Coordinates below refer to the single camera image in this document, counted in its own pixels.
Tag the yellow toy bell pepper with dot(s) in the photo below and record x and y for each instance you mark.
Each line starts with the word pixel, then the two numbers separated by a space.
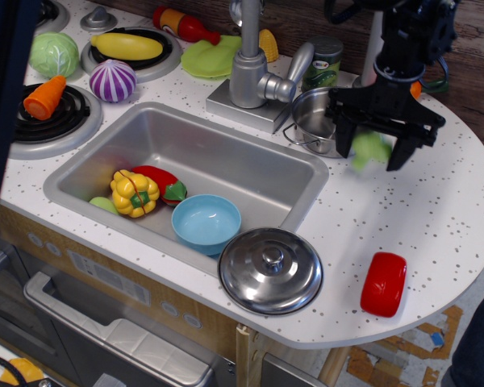
pixel 133 194

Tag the silver toy faucet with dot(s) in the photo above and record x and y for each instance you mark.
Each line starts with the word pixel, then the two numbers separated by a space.
pixel 254 96

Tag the back right stove burner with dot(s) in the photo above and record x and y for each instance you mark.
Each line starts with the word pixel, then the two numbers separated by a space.
pixel 147 69

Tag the yellow toy corn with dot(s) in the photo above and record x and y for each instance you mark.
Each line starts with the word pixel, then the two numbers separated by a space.
pixel 268 44

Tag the red toy ketchup bottle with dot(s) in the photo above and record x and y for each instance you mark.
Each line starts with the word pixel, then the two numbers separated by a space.
pixel 183 26

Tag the red toy chili pepper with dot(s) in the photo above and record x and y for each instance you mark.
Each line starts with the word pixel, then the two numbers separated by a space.
pixel 172 190

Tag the green pickle can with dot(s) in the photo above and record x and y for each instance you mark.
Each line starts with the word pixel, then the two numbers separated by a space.
pixel 325 65

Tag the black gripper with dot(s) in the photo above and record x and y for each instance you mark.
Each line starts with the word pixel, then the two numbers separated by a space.
pixel 389 108

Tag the grey stove knob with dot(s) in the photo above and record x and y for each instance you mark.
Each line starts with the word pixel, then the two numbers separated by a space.
pixel 99 19

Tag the light blue bowl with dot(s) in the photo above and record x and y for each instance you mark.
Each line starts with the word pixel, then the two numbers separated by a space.
pixel 206 223

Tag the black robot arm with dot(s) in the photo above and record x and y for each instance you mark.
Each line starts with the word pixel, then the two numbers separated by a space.
pixel 415 34

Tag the green toy lime piece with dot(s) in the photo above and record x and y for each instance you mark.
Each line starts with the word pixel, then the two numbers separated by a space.
pixel 104 203

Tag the yellow toy on floor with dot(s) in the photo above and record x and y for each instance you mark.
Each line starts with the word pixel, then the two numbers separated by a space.
pixel 28 370

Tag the green toy lettuce leaf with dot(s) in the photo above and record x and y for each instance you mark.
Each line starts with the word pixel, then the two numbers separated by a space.
pixel 206 60

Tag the silver oven door handle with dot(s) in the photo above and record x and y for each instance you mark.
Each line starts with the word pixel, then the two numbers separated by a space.
pixel 122 350

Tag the silver metal sink basin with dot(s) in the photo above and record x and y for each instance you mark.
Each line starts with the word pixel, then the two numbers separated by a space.
pixel 270 184

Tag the orange toy carrot half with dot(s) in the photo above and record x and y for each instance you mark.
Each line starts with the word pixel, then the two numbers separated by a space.
pixel 42 102

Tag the yellow toy squash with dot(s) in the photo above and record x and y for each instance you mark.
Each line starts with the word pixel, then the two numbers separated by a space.
pixel 124 46

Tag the steel pot lid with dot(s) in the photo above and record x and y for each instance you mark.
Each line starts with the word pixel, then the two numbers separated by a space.
pixel 270 271

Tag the red toy cheese block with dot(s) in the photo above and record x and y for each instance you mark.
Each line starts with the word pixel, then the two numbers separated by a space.
pixel 383 287

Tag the small steel pan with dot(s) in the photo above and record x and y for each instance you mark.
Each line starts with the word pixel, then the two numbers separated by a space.
pixel 311 128

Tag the back left stove burner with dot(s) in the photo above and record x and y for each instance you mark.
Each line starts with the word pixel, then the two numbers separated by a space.
pixel 53 17

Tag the green toy cabbage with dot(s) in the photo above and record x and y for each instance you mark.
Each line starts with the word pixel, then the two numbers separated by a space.
pixel 53 54

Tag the grey vertical post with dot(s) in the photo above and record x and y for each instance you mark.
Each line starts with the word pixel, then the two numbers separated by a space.
pixel 375 44

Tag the stove burner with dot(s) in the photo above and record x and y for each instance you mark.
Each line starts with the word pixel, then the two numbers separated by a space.
pixel 75 120
pixel 53 17
pixel 147 69

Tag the green toy broccoli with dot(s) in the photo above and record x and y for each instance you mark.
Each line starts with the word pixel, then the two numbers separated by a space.
pixel 367 146

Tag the purple striped toy onion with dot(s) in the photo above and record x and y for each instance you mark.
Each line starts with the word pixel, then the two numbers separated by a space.
pixel 113 81

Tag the front left stove burner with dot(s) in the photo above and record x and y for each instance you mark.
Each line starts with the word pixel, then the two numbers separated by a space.
pixel 75 120

